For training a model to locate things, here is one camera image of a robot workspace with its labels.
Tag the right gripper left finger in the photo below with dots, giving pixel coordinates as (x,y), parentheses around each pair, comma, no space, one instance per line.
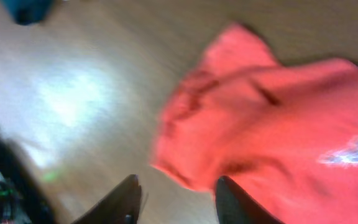
(119,206)

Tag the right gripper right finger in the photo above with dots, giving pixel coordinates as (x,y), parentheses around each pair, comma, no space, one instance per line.
(236,206)

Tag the red printed t-shirt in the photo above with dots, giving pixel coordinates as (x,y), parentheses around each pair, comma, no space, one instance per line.
(287,135)

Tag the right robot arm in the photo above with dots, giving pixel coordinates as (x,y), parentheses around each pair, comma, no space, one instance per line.
(22,202)

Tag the folded navy garment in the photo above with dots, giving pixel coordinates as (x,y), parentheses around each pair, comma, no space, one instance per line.
(27,12)

